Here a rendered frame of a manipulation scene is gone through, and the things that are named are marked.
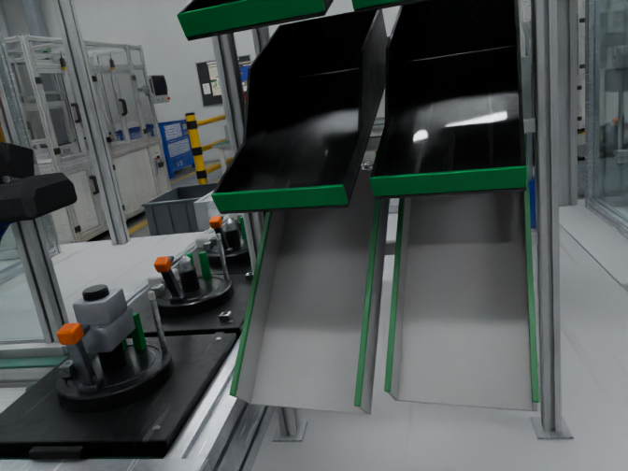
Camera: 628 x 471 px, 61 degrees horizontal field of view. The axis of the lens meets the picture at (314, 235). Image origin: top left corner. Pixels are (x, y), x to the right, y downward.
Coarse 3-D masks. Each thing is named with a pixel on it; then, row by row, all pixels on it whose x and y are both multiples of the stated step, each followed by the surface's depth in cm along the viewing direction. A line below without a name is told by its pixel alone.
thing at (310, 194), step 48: (288, 48) 69; (336, 48) 67; (384, 48) 63; (288, 96) 68; (336, 96) 64; (288, 144) 58; (336, 144) 56; (240, 192) 50; (288, 192) 48; (336, 192) 47
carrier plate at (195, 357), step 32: (192, 352) 73; (224, 352) 72; (192, 384) 65; (0, 416) 64; (32, 416) 63; (64, 416) 62; (96, 416) 61; (128, 416) 60; (160, 416) 59; (0, 448) 59; (32, 448) 58; (96, 448) 56; (128, 448) 56; (160, 448) 55
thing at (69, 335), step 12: (72, 324) 60; (84, 324) 62; (60, 336) 59; (72, 336) 59; (72, 348) 60; (84, 348) 61; (72, 360) 61; (84, 360) 61; (84, 372) 61; (84, 384) 62
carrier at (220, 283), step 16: (192, 256) 95; (224, 256) 92; (176, 272) 103; (192, 272) 90; (208, 272) 95; (224, 272) 93; (160, 288) 90; (192, 288) 90; (208, 288) 91; (224, 288) 90; (240, 288) 95; (144, 304) 93; (160, 304) 87; (176, 304) 86; (192, 304) 85; (208, 304) 86; (224, 304) 88; (240, 304) 87; (144, 320) 86; (176, 320) 85; (192, 320) 84; (208, 320) 83; (240, 320) 81; (128, 336) 82
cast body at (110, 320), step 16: (96, 288) 65; (80, 304) 64; (96, 304) 63; (112, 304) 65; (80, 320) 64; (96, 320) 64; (112, 320) 64; (128, 320) 68; (96, 336) 63; (112, 336) 64
